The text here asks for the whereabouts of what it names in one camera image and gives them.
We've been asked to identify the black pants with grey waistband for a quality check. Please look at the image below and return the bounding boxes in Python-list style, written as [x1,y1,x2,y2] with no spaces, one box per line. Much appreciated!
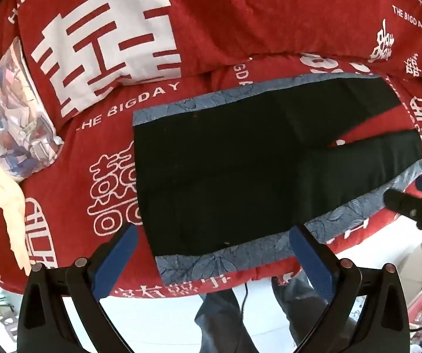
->
[133,73,422,284]

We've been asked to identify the person's right jeans leg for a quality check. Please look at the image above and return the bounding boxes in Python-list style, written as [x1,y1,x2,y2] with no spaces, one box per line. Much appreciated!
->
[272,271,328,345]

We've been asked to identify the person's jeans leg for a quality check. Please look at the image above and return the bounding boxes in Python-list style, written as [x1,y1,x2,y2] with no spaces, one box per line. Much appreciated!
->
[272,271,328,345]
[194,289,257,353]

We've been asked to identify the red bedspread with white characters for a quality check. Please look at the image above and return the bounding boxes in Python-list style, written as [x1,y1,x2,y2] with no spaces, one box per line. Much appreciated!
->
[0,52,422,298]

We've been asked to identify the cream yellow cloth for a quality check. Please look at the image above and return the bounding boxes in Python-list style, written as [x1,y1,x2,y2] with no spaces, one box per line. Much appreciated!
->
[0,166,32,276]

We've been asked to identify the person's left jeans leg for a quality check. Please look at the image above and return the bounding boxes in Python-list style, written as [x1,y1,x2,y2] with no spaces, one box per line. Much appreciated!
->
[194,289,257,353]

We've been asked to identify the blue white printed pillow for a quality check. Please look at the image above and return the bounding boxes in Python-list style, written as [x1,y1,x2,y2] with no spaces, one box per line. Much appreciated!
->
[0,38,63,182]

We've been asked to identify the red folded quilt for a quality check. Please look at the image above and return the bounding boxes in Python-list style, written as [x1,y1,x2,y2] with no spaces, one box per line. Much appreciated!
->
[1,0,422,118]

